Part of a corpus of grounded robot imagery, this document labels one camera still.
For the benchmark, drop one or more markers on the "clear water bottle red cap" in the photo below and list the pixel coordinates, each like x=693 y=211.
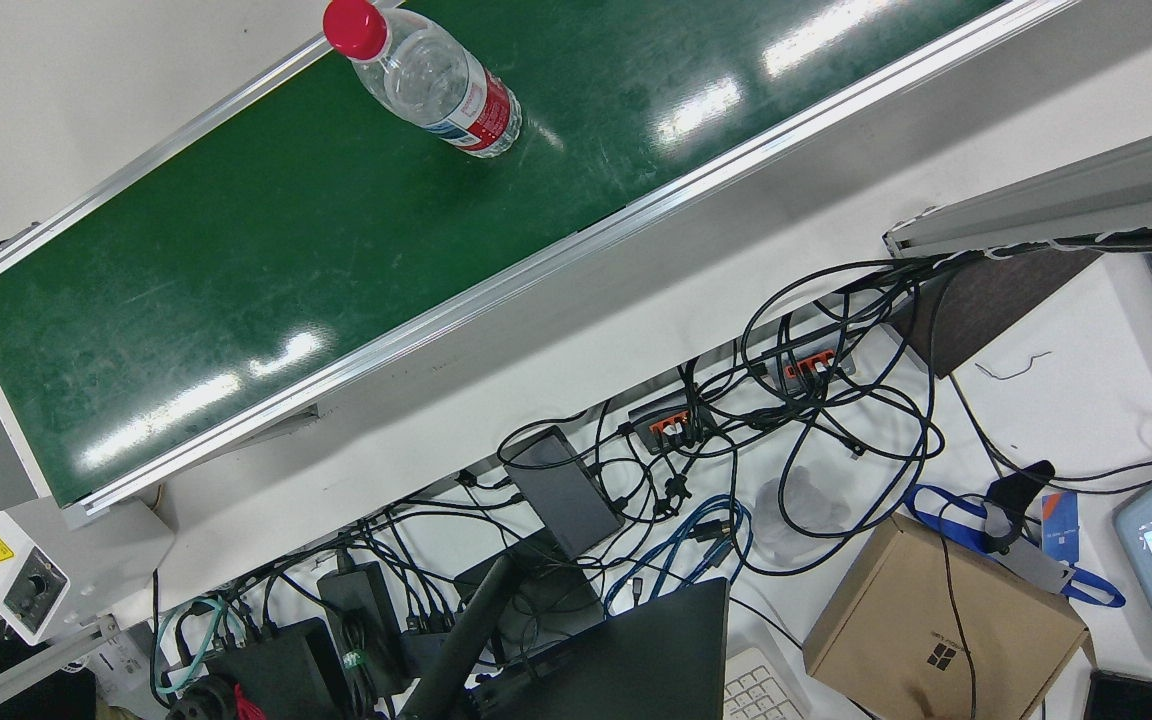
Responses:
x=436 y=85

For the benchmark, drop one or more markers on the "black power strip orange switches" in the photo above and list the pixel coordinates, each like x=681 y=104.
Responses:
x=671 y=425
x=811 y=362

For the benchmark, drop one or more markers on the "dark grey hub box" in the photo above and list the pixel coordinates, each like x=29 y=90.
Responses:
x=566 y=490

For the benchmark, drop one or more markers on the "green conveyor belt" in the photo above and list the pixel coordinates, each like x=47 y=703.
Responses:
x=336 y=230

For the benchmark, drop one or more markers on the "clear plastic bag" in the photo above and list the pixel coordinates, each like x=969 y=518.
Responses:
x=801 y=515

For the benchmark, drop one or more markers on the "black laptop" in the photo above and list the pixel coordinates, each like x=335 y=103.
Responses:
x=646 y=660

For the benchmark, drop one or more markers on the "black power adapter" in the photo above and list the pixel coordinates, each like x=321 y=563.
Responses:
x=361 y=620

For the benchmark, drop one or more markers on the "white keyboard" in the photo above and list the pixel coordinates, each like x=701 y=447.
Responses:
x=761 y=690

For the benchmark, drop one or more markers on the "brown board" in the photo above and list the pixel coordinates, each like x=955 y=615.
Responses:
x=996 y=300

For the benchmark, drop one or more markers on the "black box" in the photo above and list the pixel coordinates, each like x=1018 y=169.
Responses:
x=281 y=670

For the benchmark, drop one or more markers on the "brown cardboard box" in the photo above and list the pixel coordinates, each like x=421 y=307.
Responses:
x=936 y=630

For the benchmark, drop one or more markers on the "blue card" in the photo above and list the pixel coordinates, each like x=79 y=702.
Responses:
x=1059 y=525

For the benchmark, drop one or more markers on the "aluminium beam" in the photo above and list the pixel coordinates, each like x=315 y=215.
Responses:
x=1066 y=200

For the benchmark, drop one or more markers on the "white conveyor control box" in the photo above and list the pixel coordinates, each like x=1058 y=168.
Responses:
x=56 y=560

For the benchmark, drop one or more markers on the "black phone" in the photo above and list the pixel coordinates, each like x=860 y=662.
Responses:
x=1126 y=697

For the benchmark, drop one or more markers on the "black camera stand pole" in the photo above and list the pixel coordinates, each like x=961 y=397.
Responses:
x=466 y=640

